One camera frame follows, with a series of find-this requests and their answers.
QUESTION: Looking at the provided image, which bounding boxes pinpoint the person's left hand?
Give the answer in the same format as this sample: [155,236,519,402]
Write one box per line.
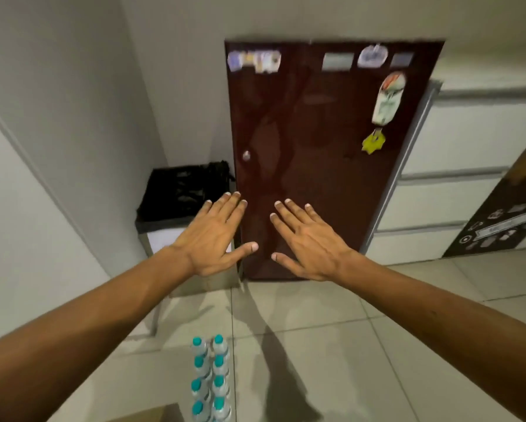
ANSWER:
[170,192,260,277]

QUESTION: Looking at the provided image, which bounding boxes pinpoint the person's right hand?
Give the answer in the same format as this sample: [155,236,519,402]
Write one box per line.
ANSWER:
[269,198,360,283]

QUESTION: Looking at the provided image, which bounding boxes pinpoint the dark maroon refrigerator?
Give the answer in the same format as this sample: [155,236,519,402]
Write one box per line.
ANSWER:
[224,39,445,281]

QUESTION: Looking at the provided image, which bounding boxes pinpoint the water bottles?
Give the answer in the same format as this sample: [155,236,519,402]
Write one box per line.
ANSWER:
[190,333,233,422]

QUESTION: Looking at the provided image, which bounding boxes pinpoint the printed cardboard box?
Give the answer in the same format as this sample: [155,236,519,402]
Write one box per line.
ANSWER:
[106,403,185,422]

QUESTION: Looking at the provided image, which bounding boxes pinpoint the person's left forearm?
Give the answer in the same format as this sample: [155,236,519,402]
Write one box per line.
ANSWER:
[0,246,198,422]

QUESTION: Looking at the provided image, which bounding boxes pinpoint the person's right forearm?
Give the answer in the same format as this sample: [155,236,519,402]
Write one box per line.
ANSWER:
[337,252,526,422]

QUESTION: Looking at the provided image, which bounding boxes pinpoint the steel bin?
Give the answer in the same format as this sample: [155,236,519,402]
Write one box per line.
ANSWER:
[135,161,242,300]

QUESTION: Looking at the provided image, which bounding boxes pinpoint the yellow magnet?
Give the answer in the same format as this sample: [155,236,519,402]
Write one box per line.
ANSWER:
[361,129,386,155]

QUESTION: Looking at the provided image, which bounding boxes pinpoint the white drawer cabinet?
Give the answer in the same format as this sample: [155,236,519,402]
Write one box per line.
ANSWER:
[360,81,526,267]

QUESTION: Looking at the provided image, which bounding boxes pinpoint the long white figure magnet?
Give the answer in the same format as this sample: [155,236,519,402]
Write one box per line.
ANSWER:
[371,72,408,127]

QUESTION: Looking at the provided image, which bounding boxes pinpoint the black printed board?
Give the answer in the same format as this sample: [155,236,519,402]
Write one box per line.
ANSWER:
[443,126,526,258]

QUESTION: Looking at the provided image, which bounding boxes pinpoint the grey rectangular magnet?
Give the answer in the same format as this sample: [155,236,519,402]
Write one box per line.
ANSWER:
[321,52,355,72]

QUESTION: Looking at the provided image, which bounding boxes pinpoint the multicolour picture magnet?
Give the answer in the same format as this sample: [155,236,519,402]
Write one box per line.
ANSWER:
[227,50,282,74]

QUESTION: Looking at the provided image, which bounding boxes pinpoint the round white magnet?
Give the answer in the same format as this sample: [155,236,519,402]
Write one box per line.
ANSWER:
[357,44,389,69]

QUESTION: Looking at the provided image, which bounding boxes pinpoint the small grey magnet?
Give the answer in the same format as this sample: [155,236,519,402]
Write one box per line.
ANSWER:
[390,51,415,69]

